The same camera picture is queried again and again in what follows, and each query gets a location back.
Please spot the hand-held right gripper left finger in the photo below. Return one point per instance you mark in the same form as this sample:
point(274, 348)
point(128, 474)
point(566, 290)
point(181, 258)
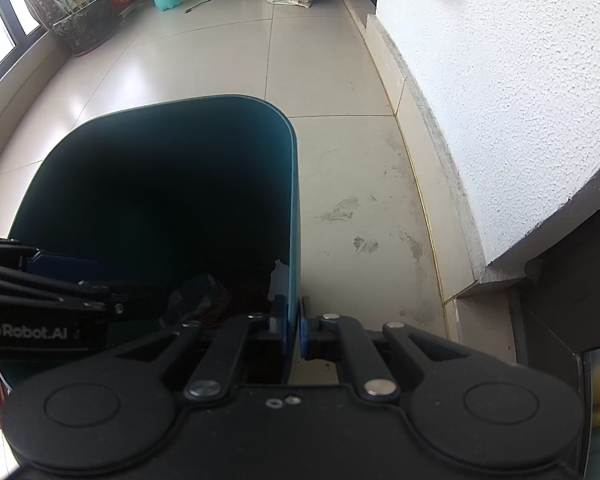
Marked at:
point(277, 327)

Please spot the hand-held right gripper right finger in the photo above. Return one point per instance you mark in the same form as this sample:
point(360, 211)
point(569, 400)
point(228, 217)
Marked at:
point(306, 335)

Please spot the teal plastic waste bin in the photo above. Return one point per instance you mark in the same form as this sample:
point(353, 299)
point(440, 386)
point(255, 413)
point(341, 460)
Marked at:
point(260, 125)

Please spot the potted plant in patterned pot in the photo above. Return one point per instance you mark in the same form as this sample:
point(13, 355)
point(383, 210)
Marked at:
point(85, 25)

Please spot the dark window frame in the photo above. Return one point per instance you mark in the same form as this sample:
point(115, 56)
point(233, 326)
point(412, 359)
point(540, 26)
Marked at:
point(0, 15)

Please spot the red mesh net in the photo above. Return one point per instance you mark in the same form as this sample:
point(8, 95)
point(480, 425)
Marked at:
point(240, 305)

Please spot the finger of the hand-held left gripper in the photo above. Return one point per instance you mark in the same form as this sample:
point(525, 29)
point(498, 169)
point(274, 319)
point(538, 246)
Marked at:
point(40, 290)
point(65, 266)

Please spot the dark brown door frame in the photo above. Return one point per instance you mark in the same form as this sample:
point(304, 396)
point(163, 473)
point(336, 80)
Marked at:
point(565, 285)

